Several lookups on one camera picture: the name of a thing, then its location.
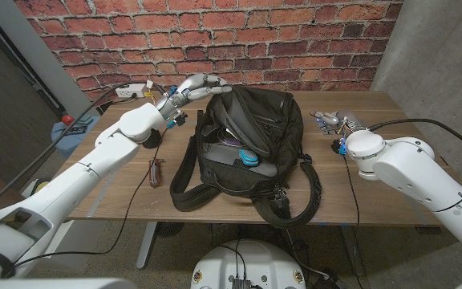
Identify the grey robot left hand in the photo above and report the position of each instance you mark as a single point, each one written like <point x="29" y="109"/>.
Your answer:
<point x="193" y="92"/>

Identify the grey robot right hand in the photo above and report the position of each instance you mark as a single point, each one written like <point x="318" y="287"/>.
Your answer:
<point x="331" y="120"/>

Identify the black backpack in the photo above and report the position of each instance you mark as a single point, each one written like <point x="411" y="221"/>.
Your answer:
<point x="251" y="152"/>

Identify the blue rounded device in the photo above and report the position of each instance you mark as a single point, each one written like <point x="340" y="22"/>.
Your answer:
<point x="248" y="157"/>

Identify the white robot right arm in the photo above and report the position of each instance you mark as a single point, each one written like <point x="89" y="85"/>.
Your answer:
<point x="415" y="176"/>

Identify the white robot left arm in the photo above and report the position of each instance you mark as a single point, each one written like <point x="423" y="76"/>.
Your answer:
<point x="74" y="180"/>

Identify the purple disc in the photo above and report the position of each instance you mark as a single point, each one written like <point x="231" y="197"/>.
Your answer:
<point x="229" y="141"/>

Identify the white power strip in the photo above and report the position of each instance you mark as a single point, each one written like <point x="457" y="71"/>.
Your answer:
<point x="128" y="90"/>

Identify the printed brick backdrop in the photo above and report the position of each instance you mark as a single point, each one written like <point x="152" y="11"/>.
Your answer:
<point x="255" y="32"/>

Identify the red silver multitool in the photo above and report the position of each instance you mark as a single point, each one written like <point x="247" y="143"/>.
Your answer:
<point x="155" y="172"/>

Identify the teal small box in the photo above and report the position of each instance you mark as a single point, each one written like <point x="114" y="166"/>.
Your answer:
<point x="86" y="119"/>

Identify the black phone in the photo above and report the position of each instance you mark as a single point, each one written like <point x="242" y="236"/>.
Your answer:
<point x="74" y="130"/>

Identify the red ball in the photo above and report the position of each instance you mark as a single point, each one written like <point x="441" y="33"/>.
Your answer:
<point x="68" y="120"/>

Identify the grey table leg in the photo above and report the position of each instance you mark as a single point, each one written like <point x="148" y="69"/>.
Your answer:
<point x="146" y="245"/>
<point x="352" y="251"/>

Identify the blue round stool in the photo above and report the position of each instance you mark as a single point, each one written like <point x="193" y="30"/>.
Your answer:
<point x="66" y="145"/>

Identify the black round fan base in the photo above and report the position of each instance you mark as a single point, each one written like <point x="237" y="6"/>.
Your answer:
<point x="170" y="229"/>

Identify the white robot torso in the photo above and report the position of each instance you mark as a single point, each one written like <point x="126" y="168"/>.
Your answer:
<point x="247" y="265"/>

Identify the yellow white floor object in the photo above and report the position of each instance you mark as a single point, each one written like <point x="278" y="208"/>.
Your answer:
<point x="40" y="186"/>

